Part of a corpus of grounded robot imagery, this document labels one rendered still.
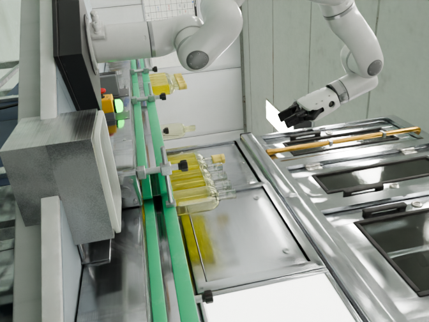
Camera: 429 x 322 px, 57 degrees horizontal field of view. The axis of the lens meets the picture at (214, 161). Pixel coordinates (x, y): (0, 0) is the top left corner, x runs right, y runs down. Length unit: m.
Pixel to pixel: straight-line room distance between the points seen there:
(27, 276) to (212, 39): 0.66
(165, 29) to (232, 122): 6.50
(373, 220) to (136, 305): 0.84
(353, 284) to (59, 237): 0.69
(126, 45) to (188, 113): 6.26
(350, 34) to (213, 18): 0.37
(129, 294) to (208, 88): 6.57
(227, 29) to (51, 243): 0.62
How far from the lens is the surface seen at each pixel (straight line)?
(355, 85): 1.24
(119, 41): 1.08
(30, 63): 1.06
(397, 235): 1.32
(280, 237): 1.18
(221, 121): 7.49
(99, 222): 0.82
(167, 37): 1.10
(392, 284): 1.15
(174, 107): 7.25
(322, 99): 1.21
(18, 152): 0.76
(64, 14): 1.05
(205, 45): 1.02
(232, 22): 1.01
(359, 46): 1.14
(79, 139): 0.74
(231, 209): 1.30
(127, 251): 0.89
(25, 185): 0.79
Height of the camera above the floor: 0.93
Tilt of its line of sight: 8 degrees up
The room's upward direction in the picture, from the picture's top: 81 degrees clockwise
